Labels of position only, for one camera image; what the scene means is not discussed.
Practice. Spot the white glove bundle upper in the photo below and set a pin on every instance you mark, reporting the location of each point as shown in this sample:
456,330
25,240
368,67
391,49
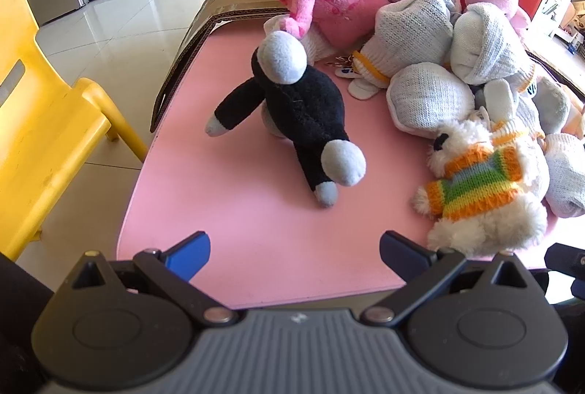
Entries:
406,32

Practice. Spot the white glove bundle centre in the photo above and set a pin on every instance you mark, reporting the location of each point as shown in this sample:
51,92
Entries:
423,96

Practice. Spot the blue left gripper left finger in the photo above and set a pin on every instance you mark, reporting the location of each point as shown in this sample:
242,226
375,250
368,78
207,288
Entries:
186,258

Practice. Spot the white glove bundle right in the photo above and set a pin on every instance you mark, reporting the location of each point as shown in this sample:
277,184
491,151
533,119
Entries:
485,47

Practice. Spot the white dog striped sweater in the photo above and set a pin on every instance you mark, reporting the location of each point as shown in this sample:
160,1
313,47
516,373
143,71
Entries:
488,189

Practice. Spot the black grey monkey plush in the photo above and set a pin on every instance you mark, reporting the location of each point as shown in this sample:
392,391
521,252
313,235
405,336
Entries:
299,103

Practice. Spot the white glove bundle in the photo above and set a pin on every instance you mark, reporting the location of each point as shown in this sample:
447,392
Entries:
423,96
406,32
485,47

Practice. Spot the yellow plastic chair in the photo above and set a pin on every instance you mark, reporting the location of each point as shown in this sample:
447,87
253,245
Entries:
48,130

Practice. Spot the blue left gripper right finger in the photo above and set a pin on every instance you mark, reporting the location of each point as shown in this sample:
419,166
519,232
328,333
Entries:
405,257

